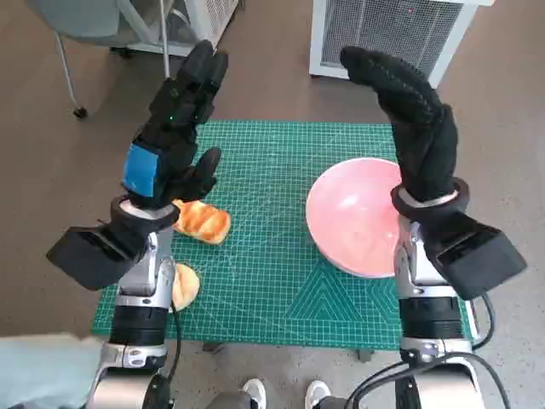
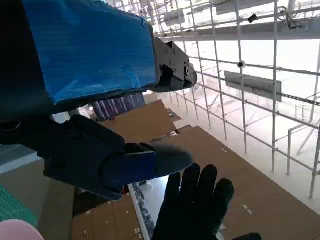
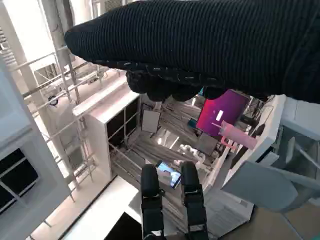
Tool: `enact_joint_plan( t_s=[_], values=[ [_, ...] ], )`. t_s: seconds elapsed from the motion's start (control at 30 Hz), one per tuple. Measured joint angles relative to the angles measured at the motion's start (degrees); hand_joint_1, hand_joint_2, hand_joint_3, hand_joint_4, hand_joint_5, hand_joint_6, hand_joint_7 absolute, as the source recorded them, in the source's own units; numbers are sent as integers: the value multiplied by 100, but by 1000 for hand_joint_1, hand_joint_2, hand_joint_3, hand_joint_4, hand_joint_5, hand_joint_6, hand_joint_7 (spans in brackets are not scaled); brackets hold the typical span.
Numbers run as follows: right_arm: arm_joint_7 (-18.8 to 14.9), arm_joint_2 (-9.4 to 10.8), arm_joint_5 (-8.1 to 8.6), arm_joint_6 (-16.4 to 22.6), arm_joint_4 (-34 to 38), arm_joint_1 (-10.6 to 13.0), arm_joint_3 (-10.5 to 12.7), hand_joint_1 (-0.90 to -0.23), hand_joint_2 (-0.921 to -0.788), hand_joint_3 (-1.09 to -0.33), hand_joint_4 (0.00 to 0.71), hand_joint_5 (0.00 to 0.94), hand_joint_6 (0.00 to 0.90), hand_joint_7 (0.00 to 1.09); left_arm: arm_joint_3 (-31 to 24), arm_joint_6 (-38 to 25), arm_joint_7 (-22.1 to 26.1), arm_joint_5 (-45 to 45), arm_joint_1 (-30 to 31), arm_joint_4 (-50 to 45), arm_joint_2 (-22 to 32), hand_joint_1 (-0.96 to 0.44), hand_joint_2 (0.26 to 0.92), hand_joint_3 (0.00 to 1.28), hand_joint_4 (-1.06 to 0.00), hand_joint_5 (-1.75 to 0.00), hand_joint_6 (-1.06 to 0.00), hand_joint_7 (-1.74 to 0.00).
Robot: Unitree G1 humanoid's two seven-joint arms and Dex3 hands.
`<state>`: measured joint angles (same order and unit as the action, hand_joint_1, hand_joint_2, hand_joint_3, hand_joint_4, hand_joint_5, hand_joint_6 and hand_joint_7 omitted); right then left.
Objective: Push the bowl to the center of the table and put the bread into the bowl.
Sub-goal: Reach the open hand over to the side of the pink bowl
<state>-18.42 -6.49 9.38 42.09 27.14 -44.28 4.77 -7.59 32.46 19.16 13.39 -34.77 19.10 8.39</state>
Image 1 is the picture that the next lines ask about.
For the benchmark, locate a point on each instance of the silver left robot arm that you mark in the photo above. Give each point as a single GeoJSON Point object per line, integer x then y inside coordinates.
{"type": "Point", "coordinates": [140, 315]}

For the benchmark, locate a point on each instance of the left robot hand blue tape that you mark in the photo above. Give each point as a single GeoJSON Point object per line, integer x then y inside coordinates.
{"type": "Point", "coordinates": [170, 128]}

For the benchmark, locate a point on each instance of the white metal pole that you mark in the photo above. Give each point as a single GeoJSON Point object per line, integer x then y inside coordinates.
{"type": "Point", "coordinates": [165, 42]}

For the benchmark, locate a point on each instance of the pale blue cloth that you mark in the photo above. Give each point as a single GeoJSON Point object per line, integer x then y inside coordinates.
{"type": "Point", "coordinates": [38, 370]}

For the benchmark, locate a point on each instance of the round toy bread bun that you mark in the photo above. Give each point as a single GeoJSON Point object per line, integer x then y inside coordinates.
{"type": "Point", "coordinates": [187, 285]}

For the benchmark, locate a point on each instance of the pink bowl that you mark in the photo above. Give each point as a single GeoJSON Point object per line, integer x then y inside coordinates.
{"type": "Point", "coordinates": [349, 213]}

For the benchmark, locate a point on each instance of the white shoe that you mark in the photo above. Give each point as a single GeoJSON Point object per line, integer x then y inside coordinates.
{"type": "Point", "coordinates": [254, 392]}
{"type": "Point", "coordinates": [317, 392]}

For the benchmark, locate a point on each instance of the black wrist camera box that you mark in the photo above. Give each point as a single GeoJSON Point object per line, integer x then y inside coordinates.
{"type": "Point", "coordinates": [93, 255]}
{"type": "Point", "coordinates": [477, 255]}

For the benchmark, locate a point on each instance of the braided toy bread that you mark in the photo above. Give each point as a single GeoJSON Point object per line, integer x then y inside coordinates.
{"type": "Point", "coordinates": [204, 221]}

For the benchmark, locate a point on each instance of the white grille cabinet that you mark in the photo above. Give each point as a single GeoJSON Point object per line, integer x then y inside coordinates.
{"type": "Point", "coordinates": [383, 34]}

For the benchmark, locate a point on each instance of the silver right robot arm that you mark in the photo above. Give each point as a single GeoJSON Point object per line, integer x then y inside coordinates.
{"type": "Point", "coordinates": [430, 315]}

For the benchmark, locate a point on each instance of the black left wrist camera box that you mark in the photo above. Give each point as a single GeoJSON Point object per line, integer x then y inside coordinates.
{"type": "Point", "coordinates": [93, 255]}

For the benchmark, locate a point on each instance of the green cutting mat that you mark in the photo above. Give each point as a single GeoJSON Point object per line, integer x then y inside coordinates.
{"type": "Point", "coordinates": [264, 191]}

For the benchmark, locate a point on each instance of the black table clamp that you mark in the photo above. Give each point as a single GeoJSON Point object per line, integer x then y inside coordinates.
{"type": "Point", "coordinates": [365, 355]}

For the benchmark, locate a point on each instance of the grey chair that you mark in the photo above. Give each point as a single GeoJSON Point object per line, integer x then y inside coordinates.
{"type": "Point", "coordinates": [72, 17]}

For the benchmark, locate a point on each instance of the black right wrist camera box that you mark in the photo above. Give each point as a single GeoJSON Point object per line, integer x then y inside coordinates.
{"type": "Point", "coordinates": [477, 255]}

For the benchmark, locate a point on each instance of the right robot hand black glove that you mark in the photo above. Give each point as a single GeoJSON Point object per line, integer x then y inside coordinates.
{"type": "Point", "coordinates": [417, 128]}

